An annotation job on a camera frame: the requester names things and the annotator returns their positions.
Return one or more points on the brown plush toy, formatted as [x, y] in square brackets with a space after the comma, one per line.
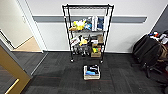
[73, 29]

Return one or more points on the black office chair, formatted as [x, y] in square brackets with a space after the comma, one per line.
[146, 50]

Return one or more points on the white and red snack bag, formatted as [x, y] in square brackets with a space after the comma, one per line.
[75, 40]

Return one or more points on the blue and white small packet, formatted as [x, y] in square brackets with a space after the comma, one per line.
[88, 26]

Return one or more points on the yellow and white plush toy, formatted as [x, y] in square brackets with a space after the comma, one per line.
[80, 24]

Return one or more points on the black bag with white print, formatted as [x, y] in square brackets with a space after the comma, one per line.
[93, 68]

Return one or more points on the small yellow toy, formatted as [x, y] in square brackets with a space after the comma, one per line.
[83, 42]

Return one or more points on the white door frame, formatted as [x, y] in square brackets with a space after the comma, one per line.
[35, 26]

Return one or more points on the wide tan cardboard box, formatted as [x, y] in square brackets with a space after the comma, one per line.
[96, 55]

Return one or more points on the narrow white box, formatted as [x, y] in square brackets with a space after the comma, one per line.
[93, 23]
[96, 23]

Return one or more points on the small brown cardboard box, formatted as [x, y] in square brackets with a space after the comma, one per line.
[100, 39]

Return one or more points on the large white box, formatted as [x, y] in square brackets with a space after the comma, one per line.
[106, 23]

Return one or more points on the blue flat packet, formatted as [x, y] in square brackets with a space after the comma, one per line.
[90, 73]

